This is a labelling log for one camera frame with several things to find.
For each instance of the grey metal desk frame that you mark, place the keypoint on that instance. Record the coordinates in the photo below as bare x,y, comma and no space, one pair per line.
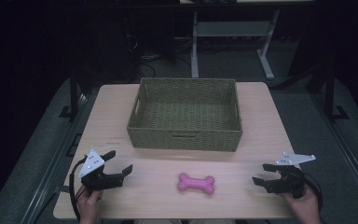
230,29

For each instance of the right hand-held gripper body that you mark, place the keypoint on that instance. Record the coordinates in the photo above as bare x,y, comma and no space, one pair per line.
289,183

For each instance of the black metal stand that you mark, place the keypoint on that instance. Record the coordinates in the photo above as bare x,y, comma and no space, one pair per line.
329,93
73,96

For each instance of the person's left hand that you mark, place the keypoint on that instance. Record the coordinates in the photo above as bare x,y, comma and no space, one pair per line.
88,203

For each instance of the pink bone-shaped rubber toy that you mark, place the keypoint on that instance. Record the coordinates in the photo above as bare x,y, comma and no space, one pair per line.
195,183

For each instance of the aluminium floor rail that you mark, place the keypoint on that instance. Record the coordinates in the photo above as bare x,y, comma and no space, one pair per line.
54,155
345,146

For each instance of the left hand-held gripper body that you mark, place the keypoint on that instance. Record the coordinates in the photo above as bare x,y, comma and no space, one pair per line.
98,182

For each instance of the green woven basket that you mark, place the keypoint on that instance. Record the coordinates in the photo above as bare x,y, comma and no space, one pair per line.
185,116

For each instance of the person's right hand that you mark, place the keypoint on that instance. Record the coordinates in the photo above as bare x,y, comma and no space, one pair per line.
306,207

